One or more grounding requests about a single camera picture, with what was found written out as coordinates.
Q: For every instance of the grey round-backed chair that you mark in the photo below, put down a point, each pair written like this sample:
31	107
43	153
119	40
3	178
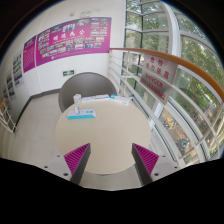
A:
86	85

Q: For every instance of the white window frame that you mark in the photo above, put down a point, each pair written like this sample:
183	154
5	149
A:
173	26

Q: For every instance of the white photo wall poster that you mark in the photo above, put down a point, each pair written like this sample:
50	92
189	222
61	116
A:
18	69
10	85

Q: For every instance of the white and teal carton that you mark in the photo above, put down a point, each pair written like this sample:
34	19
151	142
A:
120	99

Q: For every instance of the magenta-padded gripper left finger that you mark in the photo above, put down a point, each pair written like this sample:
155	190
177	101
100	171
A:
76	159

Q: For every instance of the small white upright box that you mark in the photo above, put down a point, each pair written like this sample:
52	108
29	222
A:
77	99

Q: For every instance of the white railing with orange handrail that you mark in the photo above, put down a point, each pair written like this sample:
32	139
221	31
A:
186	63

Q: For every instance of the large magenta wall poster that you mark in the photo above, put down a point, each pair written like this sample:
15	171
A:
73	40

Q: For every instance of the green exit sign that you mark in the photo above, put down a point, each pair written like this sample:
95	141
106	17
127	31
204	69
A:
68	72

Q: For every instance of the narrow magenta wall poster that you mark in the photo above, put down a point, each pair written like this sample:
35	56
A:
29	54

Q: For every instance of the white stair railing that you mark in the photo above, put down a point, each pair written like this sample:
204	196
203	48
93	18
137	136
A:
6	118

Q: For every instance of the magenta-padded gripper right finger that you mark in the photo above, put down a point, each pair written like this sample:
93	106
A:
146	159

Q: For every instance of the silver danger sign, red letters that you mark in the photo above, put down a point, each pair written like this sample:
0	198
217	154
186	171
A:
157	78

